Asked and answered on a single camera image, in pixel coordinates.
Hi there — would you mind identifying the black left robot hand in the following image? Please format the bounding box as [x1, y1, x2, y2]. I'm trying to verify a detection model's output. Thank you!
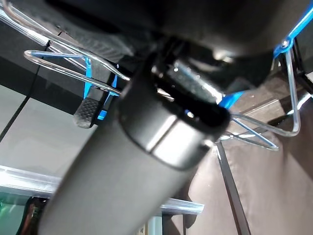
[7, 0, 313, 235]

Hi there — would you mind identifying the blue plastic shopping basket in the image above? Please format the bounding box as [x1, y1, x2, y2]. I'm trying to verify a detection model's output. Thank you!
[0, 2, 313, 150]

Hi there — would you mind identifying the Coca-Cola bottle red label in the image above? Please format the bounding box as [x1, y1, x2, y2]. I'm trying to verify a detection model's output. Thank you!
[23, 197, 44, 235]

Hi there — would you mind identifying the green Sprite bottle yellow cap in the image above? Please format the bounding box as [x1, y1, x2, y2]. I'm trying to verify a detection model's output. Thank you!
[0, 193, 26, 235]

